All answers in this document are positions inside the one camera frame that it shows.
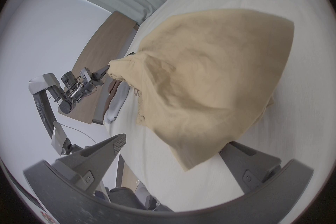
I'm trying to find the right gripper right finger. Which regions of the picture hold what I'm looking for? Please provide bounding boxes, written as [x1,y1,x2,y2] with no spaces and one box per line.
[219,142,282,195]

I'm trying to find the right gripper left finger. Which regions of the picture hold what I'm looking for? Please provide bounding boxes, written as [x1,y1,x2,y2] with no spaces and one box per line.
[54,134,127,194]

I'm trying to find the beige shorts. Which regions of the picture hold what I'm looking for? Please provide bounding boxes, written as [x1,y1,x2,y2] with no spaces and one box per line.
[108,9,295,172]

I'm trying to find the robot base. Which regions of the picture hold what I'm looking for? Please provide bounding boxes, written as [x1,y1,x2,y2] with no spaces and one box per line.
[93,183,174,214]

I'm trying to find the bed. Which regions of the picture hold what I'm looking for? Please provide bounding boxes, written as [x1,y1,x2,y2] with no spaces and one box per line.
[58,0,336,214]

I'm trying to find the brown garment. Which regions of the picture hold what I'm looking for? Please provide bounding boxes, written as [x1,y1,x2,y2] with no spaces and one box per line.
[105,79,124,114]

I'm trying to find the white garment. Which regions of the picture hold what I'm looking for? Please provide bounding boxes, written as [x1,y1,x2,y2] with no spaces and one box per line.
[103,84,130,124]

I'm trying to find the black cable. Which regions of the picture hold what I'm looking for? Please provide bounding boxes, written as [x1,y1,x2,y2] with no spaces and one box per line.
[62,124,98,145]

